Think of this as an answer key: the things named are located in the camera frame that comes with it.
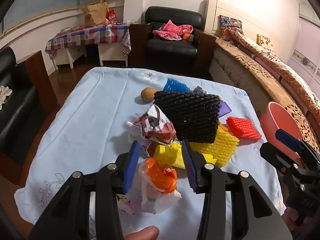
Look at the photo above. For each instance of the purple plastic wrapper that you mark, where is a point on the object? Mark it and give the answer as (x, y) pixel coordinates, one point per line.
(223, 108)

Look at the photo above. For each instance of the yellow plastic bag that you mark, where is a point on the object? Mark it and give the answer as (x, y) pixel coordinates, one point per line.
(167, 155)

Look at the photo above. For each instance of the red white printed plastic bag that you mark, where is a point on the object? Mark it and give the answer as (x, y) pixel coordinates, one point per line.
(155, 125)

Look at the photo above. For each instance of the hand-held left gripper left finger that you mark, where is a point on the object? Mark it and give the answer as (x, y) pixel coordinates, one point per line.
(130, 166)

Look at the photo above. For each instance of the small orange box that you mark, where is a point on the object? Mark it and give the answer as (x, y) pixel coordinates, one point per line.
(188, 36)

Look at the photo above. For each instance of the red foam net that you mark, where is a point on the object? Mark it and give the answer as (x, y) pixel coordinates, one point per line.
(243, 128)

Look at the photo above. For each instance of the yellow foam net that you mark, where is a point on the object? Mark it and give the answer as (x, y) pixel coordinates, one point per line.
(222, 145)

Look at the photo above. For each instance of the brown round fruit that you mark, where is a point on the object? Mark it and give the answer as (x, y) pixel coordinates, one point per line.
(148, 94)

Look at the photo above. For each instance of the black leather armchair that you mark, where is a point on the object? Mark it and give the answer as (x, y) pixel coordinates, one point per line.
(172, 50)

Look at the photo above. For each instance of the bed with patterned quilt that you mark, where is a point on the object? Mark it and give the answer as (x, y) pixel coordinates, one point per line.
(262, 80)

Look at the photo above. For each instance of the white side table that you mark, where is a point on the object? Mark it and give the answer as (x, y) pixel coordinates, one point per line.
(110, 52)

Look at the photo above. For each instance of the yellow flowered pillow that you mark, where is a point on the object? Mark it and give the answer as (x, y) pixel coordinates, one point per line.
(265, 40)

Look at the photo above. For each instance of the black foam net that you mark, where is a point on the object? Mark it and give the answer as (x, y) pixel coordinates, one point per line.
(192, 115)

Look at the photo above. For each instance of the trash wrappers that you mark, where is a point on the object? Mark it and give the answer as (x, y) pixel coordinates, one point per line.
(160, 175)

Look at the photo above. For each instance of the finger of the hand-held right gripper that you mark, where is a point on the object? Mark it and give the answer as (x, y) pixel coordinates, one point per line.
(287, 138)
(275, 155)

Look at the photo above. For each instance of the pink plastic bucket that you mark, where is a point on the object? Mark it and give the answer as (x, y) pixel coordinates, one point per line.
(277, 122)

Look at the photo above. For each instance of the blue foam net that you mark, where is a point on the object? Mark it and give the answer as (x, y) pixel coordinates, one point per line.
(176, 86)

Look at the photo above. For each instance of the pale purple wardrobe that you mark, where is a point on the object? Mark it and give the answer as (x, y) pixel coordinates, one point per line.
(307, 42)

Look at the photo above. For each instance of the grey blue printed wrapper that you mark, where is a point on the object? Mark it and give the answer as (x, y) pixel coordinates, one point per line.
(200, 90)

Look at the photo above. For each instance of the quilted bed mattress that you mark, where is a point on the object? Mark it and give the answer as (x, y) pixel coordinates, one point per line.
(230, 75)

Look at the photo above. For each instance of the orange dotted quilt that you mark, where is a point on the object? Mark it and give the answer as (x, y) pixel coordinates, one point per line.
(287, 75)

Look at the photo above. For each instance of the cream bed headboard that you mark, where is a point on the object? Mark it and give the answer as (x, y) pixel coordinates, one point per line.
(237, 12)

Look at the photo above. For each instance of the checkered tablecloth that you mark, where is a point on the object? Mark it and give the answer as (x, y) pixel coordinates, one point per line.
(87, 35)

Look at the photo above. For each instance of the brown paper bag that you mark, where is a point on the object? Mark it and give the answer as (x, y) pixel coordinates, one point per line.
(93, 15)

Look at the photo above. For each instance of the white cloth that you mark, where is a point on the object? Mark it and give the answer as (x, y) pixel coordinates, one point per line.
(5, 95)

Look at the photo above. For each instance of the person's right hand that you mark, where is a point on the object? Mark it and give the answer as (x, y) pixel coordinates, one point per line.
(288, 217)

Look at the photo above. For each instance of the pink garment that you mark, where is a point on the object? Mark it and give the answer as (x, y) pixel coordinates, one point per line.
(171, 30)

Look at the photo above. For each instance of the colourful printed pillow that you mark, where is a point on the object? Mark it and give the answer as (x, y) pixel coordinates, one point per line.
(231, 26)

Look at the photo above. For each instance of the person's left hand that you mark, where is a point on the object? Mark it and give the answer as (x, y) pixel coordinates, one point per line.
(142, 233)

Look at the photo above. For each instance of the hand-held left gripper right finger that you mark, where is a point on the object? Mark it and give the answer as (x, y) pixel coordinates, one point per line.
(188, 167)

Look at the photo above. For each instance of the light blue tablecloth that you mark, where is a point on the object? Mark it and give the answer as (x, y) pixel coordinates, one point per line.
(87, 120)

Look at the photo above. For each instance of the red gift bag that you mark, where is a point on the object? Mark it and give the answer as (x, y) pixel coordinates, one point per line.
(111, 17)

